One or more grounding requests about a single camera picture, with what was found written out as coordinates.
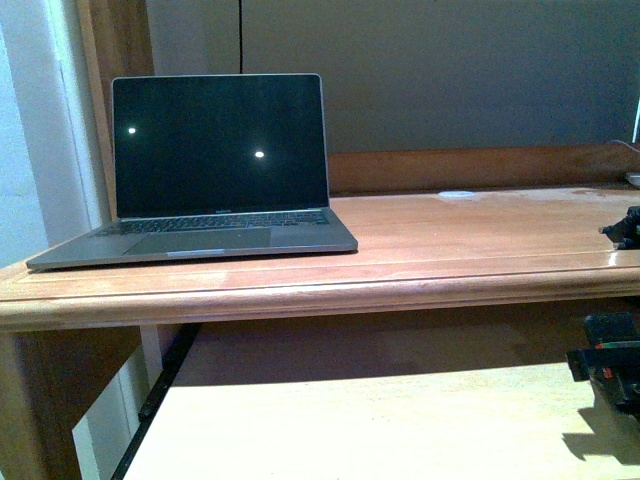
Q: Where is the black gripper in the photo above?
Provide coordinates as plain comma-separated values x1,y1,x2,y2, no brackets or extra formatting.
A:
566,206,639,416

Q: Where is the white flat device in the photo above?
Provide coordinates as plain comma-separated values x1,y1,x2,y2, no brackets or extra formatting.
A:
624,172,640,188

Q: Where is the white round desk grommet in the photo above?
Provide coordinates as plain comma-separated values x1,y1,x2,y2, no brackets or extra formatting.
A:
438,190,475,200

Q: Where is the grey laptop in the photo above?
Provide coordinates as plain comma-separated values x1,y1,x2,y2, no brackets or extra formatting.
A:
27,73,358,270

